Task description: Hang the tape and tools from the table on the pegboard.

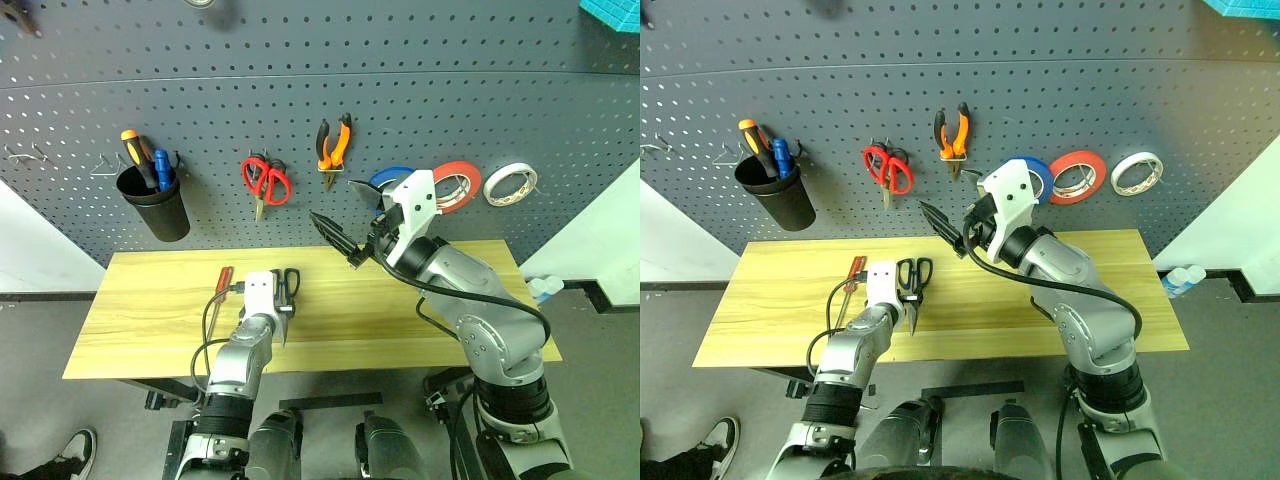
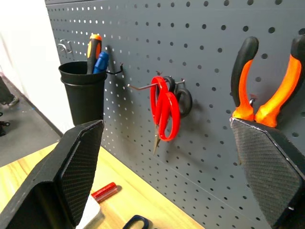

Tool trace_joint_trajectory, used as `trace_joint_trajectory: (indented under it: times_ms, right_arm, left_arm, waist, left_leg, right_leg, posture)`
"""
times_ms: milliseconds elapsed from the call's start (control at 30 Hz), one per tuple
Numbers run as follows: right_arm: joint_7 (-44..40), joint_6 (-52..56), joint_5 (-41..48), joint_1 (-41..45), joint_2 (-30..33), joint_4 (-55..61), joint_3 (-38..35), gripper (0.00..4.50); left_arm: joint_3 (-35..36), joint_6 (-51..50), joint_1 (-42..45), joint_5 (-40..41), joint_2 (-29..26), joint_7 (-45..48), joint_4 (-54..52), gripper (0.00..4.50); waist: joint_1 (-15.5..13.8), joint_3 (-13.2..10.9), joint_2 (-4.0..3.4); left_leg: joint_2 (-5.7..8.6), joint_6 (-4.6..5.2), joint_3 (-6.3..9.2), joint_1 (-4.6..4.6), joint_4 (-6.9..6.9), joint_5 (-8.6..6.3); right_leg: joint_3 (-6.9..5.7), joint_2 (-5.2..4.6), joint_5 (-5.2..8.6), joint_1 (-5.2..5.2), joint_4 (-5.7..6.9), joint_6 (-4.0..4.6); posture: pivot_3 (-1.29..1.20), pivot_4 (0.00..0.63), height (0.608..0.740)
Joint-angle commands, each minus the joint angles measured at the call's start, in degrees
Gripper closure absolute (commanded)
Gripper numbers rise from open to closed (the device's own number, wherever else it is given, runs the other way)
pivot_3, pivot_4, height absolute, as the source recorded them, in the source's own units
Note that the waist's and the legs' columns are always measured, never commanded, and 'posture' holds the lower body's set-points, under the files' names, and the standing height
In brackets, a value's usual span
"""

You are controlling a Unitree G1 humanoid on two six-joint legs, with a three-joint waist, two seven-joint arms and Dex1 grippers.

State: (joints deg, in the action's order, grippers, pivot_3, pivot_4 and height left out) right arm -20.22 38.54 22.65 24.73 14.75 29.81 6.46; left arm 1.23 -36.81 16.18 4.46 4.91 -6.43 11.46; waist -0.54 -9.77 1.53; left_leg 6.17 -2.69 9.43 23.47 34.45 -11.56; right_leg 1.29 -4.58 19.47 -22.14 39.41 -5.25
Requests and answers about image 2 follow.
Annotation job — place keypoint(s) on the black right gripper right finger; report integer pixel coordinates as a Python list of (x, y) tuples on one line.
[(262, 162)]

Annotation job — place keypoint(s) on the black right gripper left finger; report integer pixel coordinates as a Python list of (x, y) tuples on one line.
[(47, 167)]

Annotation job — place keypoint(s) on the orange black pliers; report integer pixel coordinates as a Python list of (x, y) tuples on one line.
[(288, 78)]

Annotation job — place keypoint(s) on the grey perforated pegboard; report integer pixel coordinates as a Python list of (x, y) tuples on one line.
[(190, 35)]

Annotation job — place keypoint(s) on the small black object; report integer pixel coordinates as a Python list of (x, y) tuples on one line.
[(3, 126)]

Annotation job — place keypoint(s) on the black plastic cup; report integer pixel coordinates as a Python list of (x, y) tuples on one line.
[(83, 100)]

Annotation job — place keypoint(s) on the bystander leg with shoe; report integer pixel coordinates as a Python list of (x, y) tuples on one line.
[(6, 93)]

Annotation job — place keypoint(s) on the black cup hook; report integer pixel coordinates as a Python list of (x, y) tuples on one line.
[(118, 71)]

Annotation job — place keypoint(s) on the long metal peg hook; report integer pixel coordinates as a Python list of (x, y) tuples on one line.
[(143, 87)]

